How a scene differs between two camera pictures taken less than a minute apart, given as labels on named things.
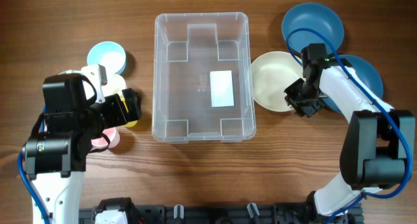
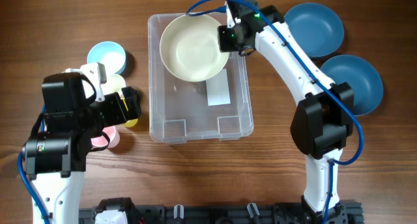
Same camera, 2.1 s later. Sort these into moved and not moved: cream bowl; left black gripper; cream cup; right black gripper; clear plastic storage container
Moved: right black gripper; cream bowl
Not moved: left black gripper; cream cup; clear plastic storage container
